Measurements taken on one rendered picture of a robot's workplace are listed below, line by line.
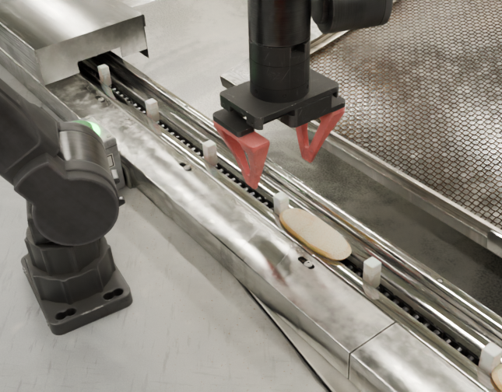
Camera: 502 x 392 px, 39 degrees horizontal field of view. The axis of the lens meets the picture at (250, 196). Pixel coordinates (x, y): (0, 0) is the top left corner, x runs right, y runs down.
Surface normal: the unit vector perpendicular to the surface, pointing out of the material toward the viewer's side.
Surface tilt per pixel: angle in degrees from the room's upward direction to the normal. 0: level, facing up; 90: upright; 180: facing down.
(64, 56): 90
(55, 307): 0
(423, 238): 0
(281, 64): 89
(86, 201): 90
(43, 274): 0
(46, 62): 90
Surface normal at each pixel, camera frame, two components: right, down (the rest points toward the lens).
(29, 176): 0.29, 0.57
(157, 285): -0.06, -0.79
